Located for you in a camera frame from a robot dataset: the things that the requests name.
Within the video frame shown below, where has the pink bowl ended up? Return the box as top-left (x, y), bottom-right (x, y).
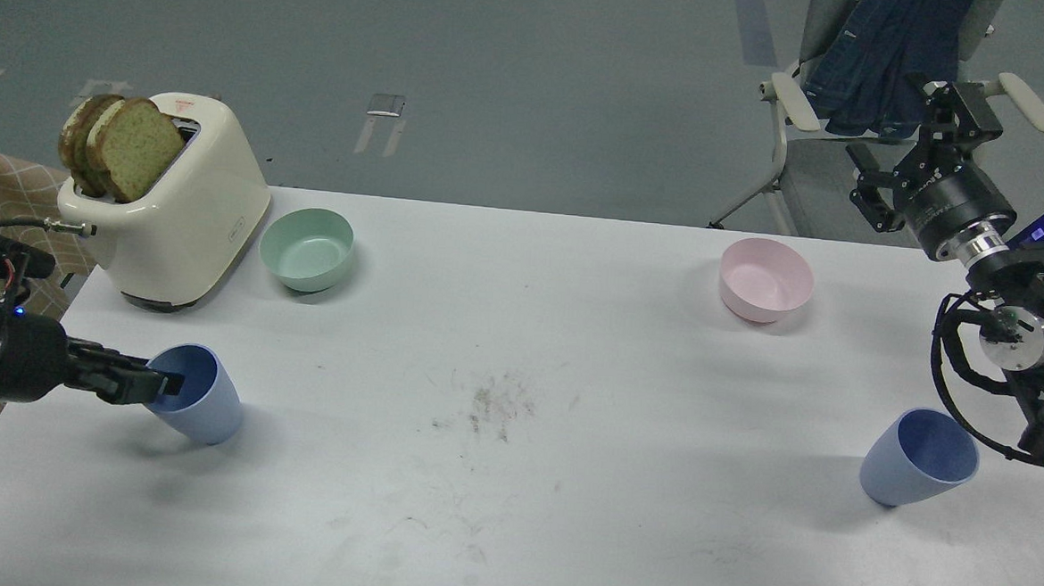
top-left (717, 237), bottom-right (816, 325)

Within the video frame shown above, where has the brown patterned cloth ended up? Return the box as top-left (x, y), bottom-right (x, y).
top-left (0, 153), bottom-right (95, 415)

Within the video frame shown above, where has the cream toaster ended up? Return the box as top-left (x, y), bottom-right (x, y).
top-left (57, 92), bottom-right (272, 310)

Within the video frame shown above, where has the grey office chair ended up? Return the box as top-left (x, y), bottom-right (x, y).
top-left (706, 0), bottom-right (1044, 268)

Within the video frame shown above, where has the back bread slice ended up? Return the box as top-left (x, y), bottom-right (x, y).
top-left (57, 93), bottom-right (125, 197)

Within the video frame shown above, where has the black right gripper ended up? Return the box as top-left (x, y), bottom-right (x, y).
top-left (848, 74), bottom-right (1016, 264)

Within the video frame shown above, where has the blue cup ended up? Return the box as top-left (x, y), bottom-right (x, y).
top-left (147, 343), bottom-right (244, 446)
top-left (859, 408), bottom-right (982, 508)

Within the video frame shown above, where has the blue denim jacket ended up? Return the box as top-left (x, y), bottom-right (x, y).
top-left (802, 0), bottom-right (975, 140)

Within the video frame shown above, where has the front bread slice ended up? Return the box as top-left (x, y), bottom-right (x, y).
top-left (84, 98), bottom-right (186, 203)

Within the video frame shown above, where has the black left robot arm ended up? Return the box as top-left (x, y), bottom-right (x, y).
top-left (0, 217), bottom-right (185, 406)

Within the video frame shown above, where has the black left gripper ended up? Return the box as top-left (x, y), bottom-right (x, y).
top-left (0, 314), bottom-right (185, 406)

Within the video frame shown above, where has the green bowl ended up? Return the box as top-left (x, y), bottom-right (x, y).
top-left (258, 208), bottom-right (356, 294)

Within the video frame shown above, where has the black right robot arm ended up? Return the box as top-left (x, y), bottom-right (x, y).
top-left (847, 72), bottom-right (1044, 467)

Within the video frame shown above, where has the bread slice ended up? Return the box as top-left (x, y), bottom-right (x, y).
top-left (57, 93), bottom-right (125, 197)
top-left (84, 98), bottom-right (186, 203)

